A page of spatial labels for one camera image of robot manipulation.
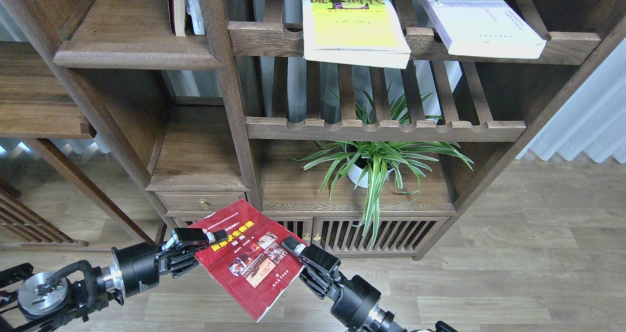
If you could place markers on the slatted cabinet door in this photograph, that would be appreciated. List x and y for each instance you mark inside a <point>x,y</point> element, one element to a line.
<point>404,236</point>
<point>300,227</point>

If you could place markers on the white plant pot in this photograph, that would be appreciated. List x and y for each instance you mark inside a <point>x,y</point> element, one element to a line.
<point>358,174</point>

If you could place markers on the white upright book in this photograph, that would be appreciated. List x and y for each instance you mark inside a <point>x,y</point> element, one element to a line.
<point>193,8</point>

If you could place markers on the left slatted cabinet door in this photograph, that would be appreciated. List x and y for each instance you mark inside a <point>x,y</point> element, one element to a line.
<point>300,227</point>

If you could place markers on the right slatted cabinet door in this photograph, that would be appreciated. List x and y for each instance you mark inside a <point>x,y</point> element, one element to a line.
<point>404,236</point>

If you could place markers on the small wooden drawer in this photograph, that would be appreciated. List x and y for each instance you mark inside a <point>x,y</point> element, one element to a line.
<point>188,201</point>

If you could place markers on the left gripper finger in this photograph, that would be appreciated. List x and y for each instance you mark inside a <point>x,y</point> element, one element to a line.
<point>180,268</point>
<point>190,238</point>

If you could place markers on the yellow cover book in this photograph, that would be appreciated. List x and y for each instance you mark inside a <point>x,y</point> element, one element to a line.
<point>354,32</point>

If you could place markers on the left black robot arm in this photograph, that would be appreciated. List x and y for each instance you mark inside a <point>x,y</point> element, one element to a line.
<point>49,300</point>

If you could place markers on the spider plant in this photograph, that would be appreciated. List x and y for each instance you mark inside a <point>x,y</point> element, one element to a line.
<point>408,159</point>

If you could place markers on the brown upright book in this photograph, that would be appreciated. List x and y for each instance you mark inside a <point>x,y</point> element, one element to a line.
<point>178,17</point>

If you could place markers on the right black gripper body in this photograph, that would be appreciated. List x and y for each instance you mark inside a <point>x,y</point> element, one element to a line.
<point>355,301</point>

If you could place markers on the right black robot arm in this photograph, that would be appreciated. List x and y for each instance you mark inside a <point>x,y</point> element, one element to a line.
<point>391,322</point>

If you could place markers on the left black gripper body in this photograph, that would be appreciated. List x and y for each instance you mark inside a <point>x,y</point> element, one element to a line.
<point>141,265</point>

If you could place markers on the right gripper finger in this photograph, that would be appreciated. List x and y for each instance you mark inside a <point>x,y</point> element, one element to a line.
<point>316,259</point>
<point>314,284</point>

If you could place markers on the white curtain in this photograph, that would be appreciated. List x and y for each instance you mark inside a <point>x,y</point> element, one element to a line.
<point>593,121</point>

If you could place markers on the red cover book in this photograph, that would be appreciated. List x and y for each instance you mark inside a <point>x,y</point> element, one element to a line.
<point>251,265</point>

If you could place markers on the white purple book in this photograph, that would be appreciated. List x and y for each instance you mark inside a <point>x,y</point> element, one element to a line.
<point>483,28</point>

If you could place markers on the dark wooden bookshelf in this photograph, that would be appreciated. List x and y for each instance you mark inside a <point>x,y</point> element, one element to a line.
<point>221,113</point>

